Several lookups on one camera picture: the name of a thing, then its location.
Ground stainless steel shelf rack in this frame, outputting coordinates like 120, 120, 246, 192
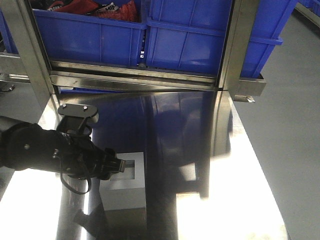
0, 0, 265, 108

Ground blue bin shelf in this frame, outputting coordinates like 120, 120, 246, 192
144, 0, 232, 75
240, 0, 297, 78

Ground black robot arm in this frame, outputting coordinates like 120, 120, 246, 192
0, 116, 126, 180

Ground blue bin right shelf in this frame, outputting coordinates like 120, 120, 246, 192
240, 0, 297, 78

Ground red packaged items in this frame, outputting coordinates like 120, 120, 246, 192
46, 0, 139, 22

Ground blue bin center shelf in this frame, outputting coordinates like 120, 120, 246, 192
144, 0, 232, 75

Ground blue bin with red items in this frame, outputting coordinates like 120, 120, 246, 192
33, 0, 147, 67

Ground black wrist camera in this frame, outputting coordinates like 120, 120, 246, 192
56, 103, 99, 137

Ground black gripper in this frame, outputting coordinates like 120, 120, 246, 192
58, 134, 125, 180

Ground gray square hollow base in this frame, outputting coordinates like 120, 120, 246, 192
99, 152, 146, 211

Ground black camera cable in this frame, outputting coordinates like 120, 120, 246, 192
59, 164, 93, 195

